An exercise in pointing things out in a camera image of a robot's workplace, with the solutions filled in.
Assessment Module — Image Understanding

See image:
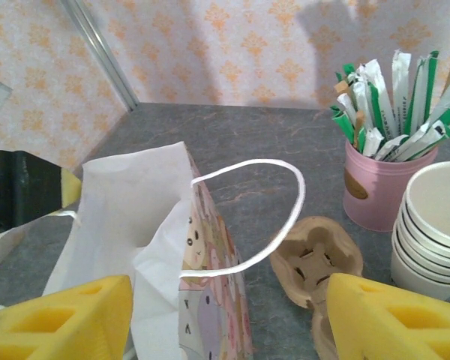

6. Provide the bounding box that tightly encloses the brown pulp cup carrier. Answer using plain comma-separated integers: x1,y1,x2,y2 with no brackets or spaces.
269,216,364,360

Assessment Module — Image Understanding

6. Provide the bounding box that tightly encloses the pink straw holder tin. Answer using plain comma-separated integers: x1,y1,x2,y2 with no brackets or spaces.
342,139,440,233

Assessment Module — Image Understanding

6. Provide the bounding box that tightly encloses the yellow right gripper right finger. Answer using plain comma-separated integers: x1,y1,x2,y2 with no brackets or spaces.
326,272,450,360

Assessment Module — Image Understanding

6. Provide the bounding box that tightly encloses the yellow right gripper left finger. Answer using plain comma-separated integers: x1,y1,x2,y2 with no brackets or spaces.
0,274,133,360

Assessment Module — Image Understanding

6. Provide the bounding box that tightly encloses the green white wrapped straw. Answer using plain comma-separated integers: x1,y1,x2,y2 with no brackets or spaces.
391,49,413,137
404,51,440,137
363,59,397,142
395,123,450,163
329,106,358,144
335,62,365,113
421,81,450,131

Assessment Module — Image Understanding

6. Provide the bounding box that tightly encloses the aluminium frame post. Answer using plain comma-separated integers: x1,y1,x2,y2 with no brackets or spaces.
58,0,139,112

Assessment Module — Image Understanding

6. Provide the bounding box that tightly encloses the cartoon print paper bag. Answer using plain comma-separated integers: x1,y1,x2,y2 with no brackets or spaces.
0,141,307,360

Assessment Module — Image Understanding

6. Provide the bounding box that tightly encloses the white paper cup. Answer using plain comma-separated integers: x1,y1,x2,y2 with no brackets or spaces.
391,234,450,286
400,202,450,256
393,224,450,277
403,160,450,245
396,215,450,266
390,243,450,302

